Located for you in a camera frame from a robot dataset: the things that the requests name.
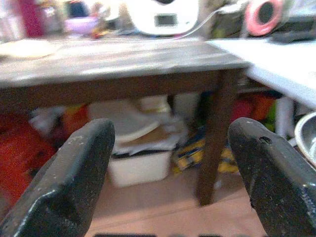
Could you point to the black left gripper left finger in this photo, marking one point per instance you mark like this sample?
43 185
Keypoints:
61 182

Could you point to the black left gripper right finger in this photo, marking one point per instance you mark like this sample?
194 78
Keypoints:
274 177

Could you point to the red fabric bag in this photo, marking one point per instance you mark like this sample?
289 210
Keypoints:
17 158

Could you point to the stainless steel bowl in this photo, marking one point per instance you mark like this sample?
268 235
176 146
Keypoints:
307 138

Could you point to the white plastic storage box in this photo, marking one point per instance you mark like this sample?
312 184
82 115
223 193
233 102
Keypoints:
142 165

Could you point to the yellow and blue package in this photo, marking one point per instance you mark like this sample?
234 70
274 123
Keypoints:
190 153

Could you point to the dark brown wooden table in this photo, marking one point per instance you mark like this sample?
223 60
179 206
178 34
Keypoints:
128 64

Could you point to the cream round plate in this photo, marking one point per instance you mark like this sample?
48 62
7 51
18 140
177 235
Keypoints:
27 48

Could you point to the lilac plastic bowl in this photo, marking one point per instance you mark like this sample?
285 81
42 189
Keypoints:
80 24

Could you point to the pink tape roll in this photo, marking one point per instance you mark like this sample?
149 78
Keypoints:
264 16

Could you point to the magenta bottle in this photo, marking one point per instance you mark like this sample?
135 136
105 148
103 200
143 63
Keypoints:
32 17

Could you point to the white kitchen appliance with display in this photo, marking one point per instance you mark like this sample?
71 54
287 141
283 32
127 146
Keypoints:
164 16

